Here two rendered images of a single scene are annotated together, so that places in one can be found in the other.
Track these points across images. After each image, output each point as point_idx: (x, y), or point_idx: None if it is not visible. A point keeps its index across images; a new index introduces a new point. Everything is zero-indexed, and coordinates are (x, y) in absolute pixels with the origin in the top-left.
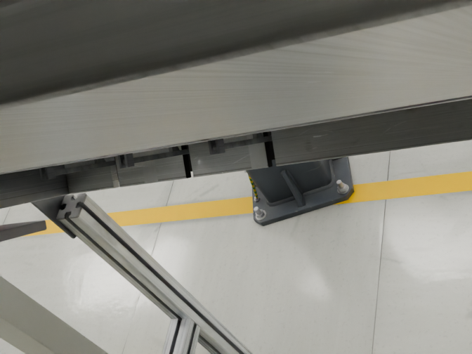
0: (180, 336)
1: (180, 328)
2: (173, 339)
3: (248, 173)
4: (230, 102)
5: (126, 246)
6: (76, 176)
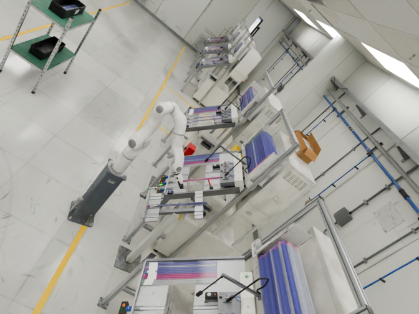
0: (148, 224)
1: (146, 223)
2: (148, 225)
3: (95, 214)
4: None
5: None
6: None
